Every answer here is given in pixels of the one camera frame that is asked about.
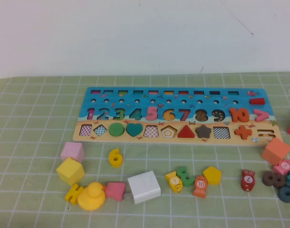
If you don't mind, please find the yellow number six piece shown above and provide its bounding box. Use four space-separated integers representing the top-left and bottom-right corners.
108 148 123 168

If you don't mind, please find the pink number five piece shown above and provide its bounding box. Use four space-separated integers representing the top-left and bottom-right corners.
146 106 159 121

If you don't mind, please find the teal heart piece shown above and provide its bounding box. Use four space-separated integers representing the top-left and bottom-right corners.
125 123 143 138

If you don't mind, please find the green circle piece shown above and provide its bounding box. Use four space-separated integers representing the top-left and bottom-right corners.
109 123 125 138

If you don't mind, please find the red triangle piece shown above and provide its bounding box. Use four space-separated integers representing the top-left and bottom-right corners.
177 124 195 139

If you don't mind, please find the brown star piece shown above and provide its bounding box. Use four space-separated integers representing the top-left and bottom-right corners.
195 124 212 139

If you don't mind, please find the colourful wooden puzzle board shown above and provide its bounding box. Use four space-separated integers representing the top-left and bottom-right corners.
72 86 282 146

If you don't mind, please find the green number three piece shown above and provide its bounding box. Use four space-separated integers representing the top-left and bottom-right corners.
177 166 195 187

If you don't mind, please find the pink trapezoid piece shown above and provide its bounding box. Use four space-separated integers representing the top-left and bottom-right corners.
104 182 126 202

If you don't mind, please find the orange number ten piece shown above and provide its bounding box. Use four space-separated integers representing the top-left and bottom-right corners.
228 107 250 123

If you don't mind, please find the yellow pentagon piece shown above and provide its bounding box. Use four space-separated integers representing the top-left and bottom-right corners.
203 166 222 185

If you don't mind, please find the orange plus sign piece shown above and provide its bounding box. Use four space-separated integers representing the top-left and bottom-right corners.
234 125 253 140

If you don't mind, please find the yellow equals sign piece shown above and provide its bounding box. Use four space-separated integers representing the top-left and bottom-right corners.
65 183 84 205

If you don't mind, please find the pink greater-than sign piece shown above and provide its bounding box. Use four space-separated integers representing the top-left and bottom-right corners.
253 109 270 122

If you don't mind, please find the brown number eight piece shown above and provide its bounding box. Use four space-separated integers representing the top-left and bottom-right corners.
262 171 287 189

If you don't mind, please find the blue-grey number nine piece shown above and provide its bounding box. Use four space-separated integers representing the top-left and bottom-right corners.
277 181 290 204

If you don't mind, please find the white USB charger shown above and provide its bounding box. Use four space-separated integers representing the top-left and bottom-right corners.
124 170 161 205

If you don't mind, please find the yellow fish number nine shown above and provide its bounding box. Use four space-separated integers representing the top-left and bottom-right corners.
165 171 183 194

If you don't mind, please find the light pink cube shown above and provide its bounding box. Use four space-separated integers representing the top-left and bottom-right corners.
60 142 85 164

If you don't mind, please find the orange fish number ten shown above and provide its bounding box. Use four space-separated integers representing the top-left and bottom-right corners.
192 175 208 198

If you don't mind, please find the yellow cube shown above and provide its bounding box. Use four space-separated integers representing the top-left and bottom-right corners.
56 157 85 187

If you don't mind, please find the yellow rubber duck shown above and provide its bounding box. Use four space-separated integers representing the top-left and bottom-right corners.
77 181 106 211

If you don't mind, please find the green checked tablecloth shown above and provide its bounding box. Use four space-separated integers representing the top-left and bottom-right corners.
0 70 290 228

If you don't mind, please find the red fish number seven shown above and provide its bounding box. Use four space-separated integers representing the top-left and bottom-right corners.
241 169 256 192

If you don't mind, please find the orange cube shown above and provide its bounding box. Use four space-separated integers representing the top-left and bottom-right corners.
261 137 290 166

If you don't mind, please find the pink fish number five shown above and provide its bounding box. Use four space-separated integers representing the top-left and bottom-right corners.
272 159 290 175

